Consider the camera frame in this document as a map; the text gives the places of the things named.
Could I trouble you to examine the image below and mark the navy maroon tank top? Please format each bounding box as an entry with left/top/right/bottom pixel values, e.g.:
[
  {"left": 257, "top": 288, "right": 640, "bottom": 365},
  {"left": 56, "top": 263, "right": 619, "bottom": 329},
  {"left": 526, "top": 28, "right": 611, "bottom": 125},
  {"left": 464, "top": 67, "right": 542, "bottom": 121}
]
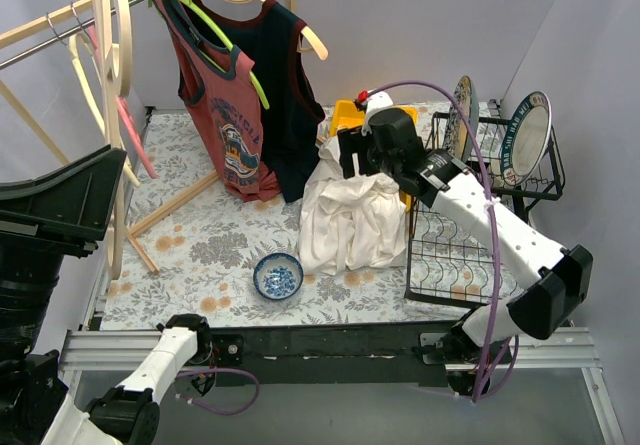
[{"left": 193, "top": 0, "right": 325, "bottom": 203}]

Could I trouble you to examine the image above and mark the cream white tank top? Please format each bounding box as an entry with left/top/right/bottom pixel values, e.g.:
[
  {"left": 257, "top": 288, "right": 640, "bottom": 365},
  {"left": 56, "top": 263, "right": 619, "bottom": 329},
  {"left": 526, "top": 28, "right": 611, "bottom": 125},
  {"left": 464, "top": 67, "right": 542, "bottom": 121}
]
[{"left": 298, "top": 137, "right": 406, "bottom": 275}]

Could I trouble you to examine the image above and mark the pink plastic hanger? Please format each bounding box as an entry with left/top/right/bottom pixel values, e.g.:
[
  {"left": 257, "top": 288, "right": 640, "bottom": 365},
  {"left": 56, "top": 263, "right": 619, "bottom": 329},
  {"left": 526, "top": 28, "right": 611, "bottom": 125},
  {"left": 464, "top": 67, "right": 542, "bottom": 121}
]
[{"left": 85, "top": 25, "right": 157, "bottom": 179}]

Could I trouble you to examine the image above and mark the red teal tank top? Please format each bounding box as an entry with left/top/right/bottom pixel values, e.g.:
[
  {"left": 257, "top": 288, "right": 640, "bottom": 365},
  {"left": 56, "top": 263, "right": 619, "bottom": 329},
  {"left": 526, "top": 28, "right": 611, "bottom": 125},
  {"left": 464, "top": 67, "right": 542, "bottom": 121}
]
[{"left": 153, "top": 0, "right": 281, "bottom": 201}]

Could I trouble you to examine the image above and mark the cream plastic hanger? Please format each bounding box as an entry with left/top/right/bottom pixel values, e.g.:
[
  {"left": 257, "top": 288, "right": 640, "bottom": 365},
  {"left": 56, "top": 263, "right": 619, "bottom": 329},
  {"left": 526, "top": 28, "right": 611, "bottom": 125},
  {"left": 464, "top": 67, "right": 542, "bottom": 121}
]
[{"left": 44, "top": 2, "right": 142, "bottom": 189}]

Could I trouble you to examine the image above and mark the lime green hanger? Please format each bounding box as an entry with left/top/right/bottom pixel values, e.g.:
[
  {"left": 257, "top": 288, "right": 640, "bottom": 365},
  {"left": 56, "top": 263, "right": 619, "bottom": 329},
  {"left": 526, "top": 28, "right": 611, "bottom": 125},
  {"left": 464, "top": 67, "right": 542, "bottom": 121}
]
[{"left": 162, "top": 0, "right": 271, "bottom": 111}]

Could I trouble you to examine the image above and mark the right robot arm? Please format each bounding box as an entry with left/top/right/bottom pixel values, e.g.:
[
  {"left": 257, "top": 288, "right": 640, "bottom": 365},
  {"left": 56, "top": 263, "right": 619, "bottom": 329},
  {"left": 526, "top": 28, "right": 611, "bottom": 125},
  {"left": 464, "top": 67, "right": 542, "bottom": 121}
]
[{"left": 337, "top": 107, "right": 593, "bottom": 363}]

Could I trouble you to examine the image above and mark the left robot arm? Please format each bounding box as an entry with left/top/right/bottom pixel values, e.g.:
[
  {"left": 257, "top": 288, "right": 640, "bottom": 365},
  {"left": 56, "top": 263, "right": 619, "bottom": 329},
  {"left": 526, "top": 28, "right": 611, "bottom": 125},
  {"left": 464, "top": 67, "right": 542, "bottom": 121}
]
[{"left": 1, "top": 146, "right": 213, "bottom": 444}]

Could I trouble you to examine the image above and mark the yellow plastic bin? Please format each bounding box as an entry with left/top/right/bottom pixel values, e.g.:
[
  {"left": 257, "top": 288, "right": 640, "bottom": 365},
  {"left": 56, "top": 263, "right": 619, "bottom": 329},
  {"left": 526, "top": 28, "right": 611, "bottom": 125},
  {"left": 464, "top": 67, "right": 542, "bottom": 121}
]
[{"left": 329, "top": 100, "right": 418, "bottom": 212}]

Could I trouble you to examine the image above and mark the floral patterned plate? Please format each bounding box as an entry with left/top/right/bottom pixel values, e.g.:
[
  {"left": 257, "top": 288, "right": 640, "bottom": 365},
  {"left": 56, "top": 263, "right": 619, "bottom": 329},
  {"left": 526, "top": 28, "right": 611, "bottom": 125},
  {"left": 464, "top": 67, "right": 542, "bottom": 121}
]
[{"left": 443, "top": 75, "right": 479, "bottom": 162}]

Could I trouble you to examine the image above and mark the floral tablecloth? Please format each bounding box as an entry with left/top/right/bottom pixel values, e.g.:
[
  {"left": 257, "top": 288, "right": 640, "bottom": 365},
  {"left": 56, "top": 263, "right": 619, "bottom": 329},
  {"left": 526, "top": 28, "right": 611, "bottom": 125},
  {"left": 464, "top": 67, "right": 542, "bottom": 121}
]
[{"left": 99, "top": 99, "right": 561, "bottom": 331}]

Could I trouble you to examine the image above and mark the blue white ceramic bowl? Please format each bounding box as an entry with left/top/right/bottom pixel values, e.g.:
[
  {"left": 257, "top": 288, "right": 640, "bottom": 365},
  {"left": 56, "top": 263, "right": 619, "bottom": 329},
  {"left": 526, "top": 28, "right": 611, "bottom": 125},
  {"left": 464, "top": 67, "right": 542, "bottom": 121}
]
[{"left": 253, "top": 252, "right": 304, "bottom": 301}]

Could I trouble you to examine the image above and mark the green rimmed white plate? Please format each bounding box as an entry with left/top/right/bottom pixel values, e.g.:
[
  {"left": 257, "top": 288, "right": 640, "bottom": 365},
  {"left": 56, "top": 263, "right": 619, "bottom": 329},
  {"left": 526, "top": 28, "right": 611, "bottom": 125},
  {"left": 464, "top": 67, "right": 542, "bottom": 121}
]
[{"left": 500, "top": 91, "right": 552, "bottom": 186}]

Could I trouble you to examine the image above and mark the wooden clothes rack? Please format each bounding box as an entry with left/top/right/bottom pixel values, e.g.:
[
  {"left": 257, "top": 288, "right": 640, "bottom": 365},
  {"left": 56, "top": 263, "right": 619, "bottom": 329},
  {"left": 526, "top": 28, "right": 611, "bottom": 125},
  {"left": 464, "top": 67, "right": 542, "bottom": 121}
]
[{"left": 0, "top": 0, "right": 296, "bottom": 274}]

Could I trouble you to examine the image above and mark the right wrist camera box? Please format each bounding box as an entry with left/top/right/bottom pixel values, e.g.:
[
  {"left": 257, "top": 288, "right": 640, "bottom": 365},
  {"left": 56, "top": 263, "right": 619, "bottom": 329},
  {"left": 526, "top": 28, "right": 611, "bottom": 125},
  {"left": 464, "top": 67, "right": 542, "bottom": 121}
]
[{"left": 354, "top": 91, "right": 394, "bottom": 136}]

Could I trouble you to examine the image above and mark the black wire dish rack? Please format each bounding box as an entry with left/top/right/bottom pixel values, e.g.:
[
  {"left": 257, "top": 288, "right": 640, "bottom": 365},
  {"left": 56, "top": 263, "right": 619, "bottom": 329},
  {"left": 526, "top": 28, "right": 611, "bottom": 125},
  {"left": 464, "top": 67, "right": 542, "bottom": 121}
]
[{"left": 403, "top": 99, "right": 566, "bottom": 316}]

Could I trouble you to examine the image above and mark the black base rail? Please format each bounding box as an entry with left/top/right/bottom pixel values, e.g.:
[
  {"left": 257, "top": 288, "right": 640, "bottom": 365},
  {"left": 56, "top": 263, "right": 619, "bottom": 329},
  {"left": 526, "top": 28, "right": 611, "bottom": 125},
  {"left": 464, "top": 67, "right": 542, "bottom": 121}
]
[{"left": 154, "top": 319, "right": 501, "bottom": 386}]

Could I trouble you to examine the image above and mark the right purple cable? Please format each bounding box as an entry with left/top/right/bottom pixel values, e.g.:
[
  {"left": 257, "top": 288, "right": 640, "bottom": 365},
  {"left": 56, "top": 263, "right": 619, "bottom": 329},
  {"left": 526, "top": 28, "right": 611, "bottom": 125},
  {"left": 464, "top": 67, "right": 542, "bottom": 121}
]
[{"left": 369, "top": 79, "right": 520, "bottom": 404}]

